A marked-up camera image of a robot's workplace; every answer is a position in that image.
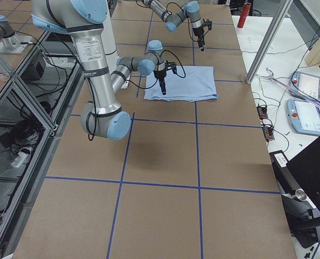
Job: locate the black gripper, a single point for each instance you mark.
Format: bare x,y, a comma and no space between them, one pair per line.
197,32
160,74

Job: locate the light blue t-shirt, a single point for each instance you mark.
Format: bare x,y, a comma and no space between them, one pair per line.
192,83

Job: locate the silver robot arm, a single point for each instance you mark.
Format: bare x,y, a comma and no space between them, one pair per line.
83,21
173,15

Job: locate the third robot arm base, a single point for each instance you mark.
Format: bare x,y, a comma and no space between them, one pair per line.
10,41

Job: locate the red cylinder bottle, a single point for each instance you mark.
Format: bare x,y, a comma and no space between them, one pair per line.
244,14

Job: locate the silver reacher grabber stick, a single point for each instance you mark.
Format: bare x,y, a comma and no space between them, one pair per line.
288,86

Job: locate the far blue teach pendant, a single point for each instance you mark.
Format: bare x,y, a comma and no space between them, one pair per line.
305,84

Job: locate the blue teach pendant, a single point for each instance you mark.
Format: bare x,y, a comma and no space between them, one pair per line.
304,117
305,84

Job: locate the black box under rack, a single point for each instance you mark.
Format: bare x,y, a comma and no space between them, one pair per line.
35,69

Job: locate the near blue teach pendant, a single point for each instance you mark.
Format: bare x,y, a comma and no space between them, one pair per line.
304,117

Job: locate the white power strip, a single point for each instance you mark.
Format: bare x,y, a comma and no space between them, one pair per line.
20,159

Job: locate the black power adapter box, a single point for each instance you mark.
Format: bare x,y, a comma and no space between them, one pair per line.
286,180

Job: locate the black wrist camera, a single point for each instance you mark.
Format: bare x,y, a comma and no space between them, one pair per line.
206,23
171,66

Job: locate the aluminium frame post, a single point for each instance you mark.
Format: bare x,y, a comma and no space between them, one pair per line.
268,38

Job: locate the aluminium frame rack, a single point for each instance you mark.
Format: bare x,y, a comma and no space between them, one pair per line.
33,115

